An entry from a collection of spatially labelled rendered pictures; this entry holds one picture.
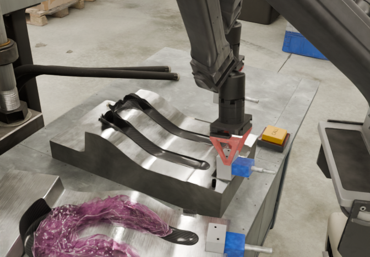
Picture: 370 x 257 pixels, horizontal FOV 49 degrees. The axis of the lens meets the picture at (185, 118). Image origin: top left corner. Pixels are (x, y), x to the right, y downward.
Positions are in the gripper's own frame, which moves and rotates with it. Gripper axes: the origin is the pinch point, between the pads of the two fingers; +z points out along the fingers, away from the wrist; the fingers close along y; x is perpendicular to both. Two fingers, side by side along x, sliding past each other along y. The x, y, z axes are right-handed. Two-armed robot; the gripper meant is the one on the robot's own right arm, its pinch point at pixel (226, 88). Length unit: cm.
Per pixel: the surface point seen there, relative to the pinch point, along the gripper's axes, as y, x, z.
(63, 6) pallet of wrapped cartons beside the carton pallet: -238, -293, 79
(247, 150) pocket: 15.7, 13.3, 7.9
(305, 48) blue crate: -278, -27, 88
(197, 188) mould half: 36.1, 8.7, 7.1
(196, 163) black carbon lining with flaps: 28.5, 4.8, 6.7
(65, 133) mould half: 32.4, -33.8, 8.2
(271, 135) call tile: -0.2, 15.3, 11.7
